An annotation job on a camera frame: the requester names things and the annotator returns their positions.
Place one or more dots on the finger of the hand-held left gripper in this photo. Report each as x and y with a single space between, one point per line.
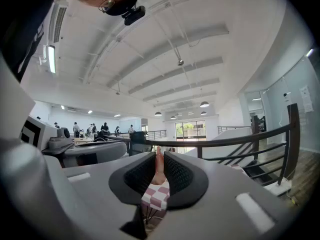
105 149

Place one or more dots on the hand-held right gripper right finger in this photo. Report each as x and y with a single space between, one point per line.
215 204

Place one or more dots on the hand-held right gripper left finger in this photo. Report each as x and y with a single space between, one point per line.
100 199

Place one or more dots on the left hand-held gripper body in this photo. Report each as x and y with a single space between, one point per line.
50 139

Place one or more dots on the pink shrimp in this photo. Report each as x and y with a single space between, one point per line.
159 165

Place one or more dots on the wooden work table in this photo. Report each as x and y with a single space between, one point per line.
83 140

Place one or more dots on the black office chair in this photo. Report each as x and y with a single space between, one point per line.
138 141

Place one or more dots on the thin metal balcony railing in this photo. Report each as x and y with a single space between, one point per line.
156 134

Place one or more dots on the pink white checkered cloth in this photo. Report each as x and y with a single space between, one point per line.
156 196

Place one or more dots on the dark stair railing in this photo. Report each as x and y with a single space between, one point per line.
250 137

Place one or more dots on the long ceiling tube light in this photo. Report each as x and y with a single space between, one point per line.
51 59

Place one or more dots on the large black pendant lamp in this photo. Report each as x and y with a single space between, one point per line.
204 104

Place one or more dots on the ceiling spot fixture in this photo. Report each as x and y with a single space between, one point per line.
180 63

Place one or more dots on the ceiling air vent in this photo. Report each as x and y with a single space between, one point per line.
60 24

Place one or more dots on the white paper notice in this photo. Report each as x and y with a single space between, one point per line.
306 99

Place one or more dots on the white wall device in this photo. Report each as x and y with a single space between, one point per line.
287 97

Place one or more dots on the black head camera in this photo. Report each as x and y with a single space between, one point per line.
134 14

